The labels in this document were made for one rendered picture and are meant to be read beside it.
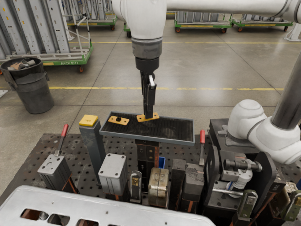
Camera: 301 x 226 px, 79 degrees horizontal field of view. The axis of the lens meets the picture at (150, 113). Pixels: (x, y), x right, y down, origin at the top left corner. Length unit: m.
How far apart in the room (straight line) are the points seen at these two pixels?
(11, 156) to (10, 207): 1.81
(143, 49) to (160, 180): 0.43
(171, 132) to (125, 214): 0.33
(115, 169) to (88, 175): 0.54
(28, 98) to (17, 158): 0.87
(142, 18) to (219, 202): 0.68
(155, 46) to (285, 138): 0.73
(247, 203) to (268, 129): 0.42
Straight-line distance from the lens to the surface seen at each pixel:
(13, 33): 4.78
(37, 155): 1.44
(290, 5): 0.84
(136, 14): 0.51
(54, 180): 0.84
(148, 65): 0.56
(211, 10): 0.72
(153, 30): 0.52
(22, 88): 2.96
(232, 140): 1.25
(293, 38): 7.59
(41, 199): 0.83
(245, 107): 1.11
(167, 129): 0.73
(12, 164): 2.56
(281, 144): 1.04
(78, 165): 1.27
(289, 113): 0.96
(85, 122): 0.81
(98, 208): 0.74
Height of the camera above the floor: 1.65
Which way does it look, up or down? 37 degrees down
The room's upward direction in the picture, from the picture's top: straight up
